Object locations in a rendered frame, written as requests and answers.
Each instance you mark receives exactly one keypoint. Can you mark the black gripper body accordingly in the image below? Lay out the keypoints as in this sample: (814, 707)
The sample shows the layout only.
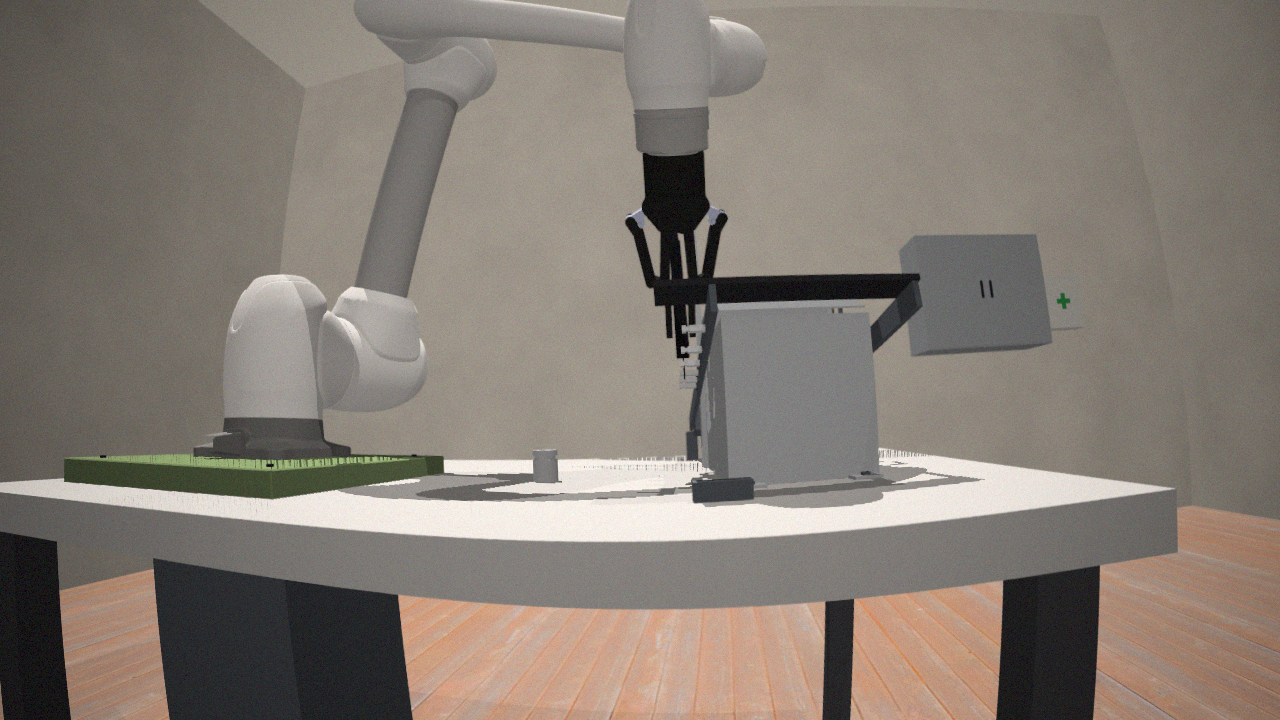
(672, 177)

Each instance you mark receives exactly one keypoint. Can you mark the grey cylinder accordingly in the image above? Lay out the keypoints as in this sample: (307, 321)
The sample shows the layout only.
(545, 466)

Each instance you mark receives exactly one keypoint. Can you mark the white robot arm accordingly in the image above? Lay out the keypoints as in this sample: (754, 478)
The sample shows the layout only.
(287, 357)

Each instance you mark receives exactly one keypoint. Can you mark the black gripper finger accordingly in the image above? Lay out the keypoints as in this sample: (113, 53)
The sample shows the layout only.
(635, 223)
(717, 220)

